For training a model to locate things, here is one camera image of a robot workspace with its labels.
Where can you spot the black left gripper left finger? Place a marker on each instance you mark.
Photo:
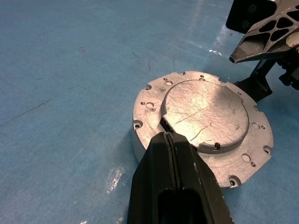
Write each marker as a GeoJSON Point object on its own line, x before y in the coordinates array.
{"type": "Point", "coordinates": [149, 177]}

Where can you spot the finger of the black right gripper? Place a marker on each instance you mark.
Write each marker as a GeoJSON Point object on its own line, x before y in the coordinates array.
{"type": "Point", "coordinates": [247, 14]}

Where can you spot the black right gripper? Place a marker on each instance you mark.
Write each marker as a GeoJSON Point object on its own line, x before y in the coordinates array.
{"type": "Point", "coordinates": [289, 75]}

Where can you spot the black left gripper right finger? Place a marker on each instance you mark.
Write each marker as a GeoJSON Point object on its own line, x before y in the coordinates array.
{"type": "Point", "coordinates": [198, 177]}

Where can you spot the round silver motor lid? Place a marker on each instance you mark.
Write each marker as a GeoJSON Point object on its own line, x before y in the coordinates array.
{"type": "Point", "coordinates": [210, 112]}

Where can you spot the blue table cover sheet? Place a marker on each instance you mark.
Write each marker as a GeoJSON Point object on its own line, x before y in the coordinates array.
{"type": "Point", "coordinates": [70, 93]}

